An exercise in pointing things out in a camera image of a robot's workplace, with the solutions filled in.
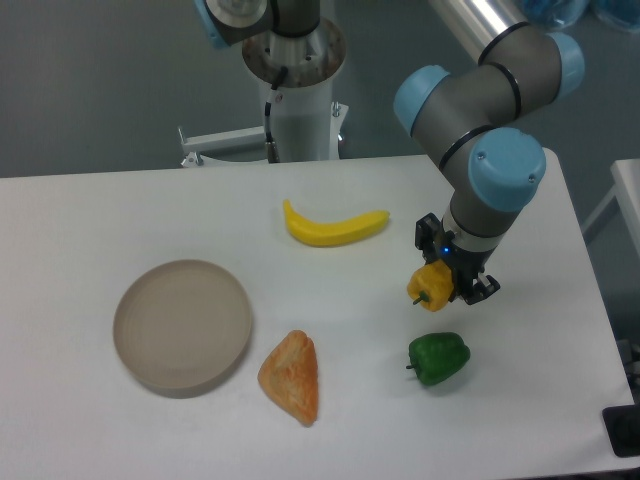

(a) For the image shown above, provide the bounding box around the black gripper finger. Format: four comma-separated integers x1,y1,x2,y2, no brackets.
462,273,500,305
415,213,443,262

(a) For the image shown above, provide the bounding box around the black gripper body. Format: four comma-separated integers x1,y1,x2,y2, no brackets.
440,228,490,302

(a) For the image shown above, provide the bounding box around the yellow toy bell pepper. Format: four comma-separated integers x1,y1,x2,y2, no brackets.
406,260,454,312

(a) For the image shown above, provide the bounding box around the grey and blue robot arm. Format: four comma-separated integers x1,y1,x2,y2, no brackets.
195,1,585,311

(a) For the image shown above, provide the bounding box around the green toy bell pepper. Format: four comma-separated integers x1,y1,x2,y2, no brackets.
405,332,471,386

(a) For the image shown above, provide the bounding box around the beige round plate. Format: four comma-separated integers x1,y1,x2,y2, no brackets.
112,260,253,399

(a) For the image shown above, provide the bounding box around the yellow toy banana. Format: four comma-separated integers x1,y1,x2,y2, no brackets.
282,199,390,247

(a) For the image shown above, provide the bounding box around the white side table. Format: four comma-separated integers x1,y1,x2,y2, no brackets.
580,158,639,251

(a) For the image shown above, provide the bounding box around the black device at edge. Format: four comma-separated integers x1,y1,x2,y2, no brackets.
602,404,639,458

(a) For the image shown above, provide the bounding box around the orange toy pastry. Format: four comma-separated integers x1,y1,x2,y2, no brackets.
257,330,319,427

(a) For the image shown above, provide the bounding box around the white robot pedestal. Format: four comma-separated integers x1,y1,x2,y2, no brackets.
180,17,349,168

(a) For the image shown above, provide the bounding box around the black cable with connector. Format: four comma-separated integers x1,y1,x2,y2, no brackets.
263,65,289,164

